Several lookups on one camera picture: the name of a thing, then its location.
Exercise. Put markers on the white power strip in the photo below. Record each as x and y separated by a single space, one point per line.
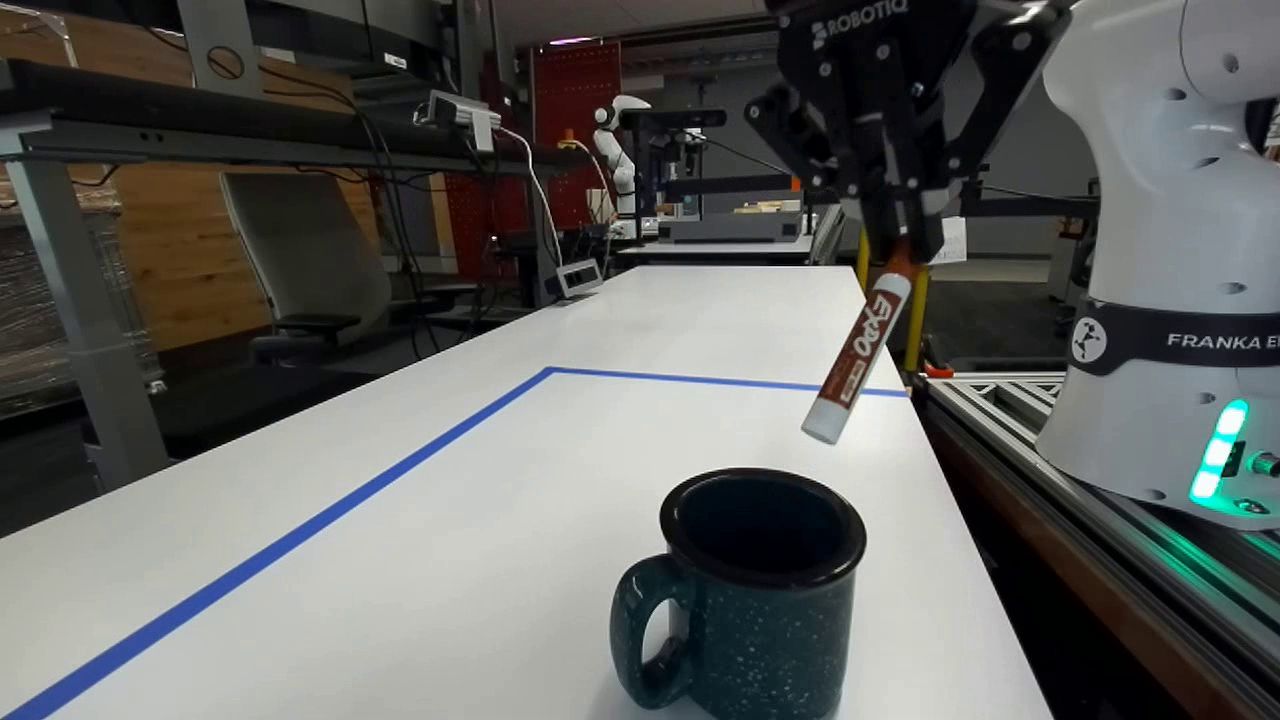
464 116

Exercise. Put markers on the dark green speckled mug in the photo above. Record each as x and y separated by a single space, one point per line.
762 641

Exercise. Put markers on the small grey adapter box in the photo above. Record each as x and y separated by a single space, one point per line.
578 276

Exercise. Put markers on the black boom with orange clamps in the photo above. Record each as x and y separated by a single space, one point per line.
720 187

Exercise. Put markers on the plywood panel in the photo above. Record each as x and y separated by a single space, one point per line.
182 254

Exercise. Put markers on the orange-capped dry erase marker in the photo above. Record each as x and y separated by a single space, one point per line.
860 353

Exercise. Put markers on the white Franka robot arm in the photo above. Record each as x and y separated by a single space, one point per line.
1175 201

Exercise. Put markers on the aluminium extrusion base frame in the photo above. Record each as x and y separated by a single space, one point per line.
1066 532

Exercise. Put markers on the white background table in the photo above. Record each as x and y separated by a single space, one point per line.
720 244

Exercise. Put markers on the long blue tape line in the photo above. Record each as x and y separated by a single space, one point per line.
332 506

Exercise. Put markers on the short blue tape line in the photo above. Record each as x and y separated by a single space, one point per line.
695 379

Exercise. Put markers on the tall yellow post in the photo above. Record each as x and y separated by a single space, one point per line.
917 333

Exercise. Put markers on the small white background robot arm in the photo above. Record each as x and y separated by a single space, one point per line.
617 162

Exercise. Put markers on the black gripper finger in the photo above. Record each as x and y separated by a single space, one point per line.
807 143
994 120

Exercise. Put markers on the grey metal rack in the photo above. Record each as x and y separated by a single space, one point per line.
81 305

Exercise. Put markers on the white paper sign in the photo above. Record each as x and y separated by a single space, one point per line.
952 241

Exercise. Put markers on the short yellow post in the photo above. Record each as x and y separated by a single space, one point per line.
864 262

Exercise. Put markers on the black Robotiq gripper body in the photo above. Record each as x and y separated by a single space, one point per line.
864 46

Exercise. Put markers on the red cabinet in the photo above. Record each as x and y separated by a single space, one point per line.
563 86

